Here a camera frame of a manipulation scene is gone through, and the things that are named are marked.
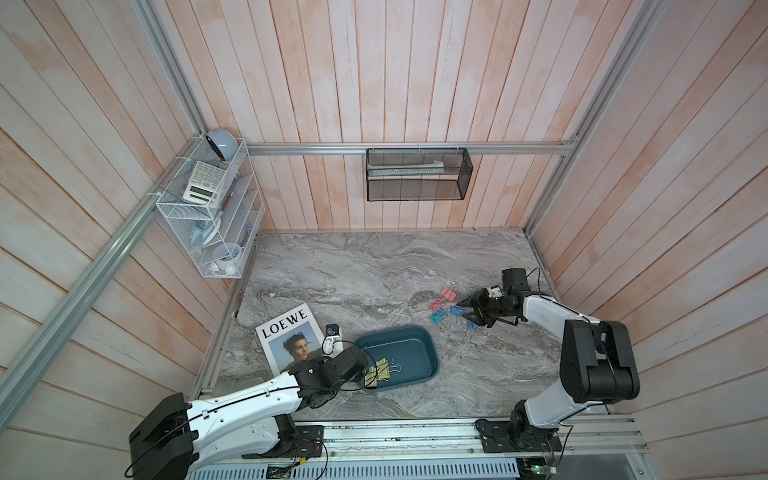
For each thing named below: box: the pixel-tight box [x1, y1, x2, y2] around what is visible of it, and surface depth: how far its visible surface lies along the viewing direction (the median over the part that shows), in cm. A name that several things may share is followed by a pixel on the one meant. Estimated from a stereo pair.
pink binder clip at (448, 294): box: [440, 286, 457, 303], surface depth 103 cm
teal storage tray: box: [355, 326, 441, 392], surface depth 90 cm
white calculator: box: [183, 161, 226, 208], surface depth 77 cm
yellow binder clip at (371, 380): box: [364, 366, 378, 388], surface depth 84 cm
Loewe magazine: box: [255, 303, 324, 376], surface depth 90 cm
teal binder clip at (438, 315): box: [429, 308, 447, 325], surface depth 96 cm
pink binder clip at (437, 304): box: [428, 298, 445, 312], surface depth 100 cm
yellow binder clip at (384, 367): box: [376, 357, 402, 381], surface depth 85 cm
